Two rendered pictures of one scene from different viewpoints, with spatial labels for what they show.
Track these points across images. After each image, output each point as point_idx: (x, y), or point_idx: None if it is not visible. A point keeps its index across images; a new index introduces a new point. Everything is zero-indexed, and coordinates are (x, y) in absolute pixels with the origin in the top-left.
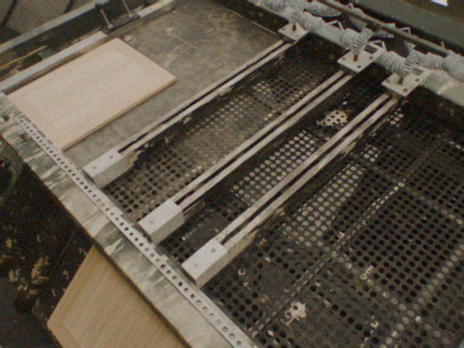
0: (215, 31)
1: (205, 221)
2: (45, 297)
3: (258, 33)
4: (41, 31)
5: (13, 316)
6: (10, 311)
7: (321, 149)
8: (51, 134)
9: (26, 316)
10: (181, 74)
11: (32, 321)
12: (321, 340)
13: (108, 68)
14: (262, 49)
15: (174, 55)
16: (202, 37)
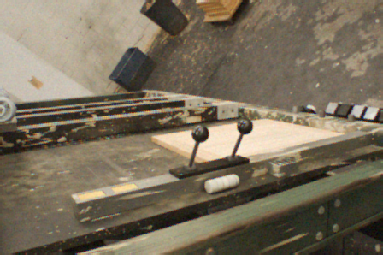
0: (57, 170)
1: None
2: None
3: (7, 163)
4: (374, 163)
5: (336, 242)
6: (342, 246)
7: (87, 104)
8: (275, 121)
9: (329, 251)
10: (143, 144)
11: (323, 250)
12: None
13: (232, 145)
14: (31, 152)
15: (139, 155)
16: (84, 166)
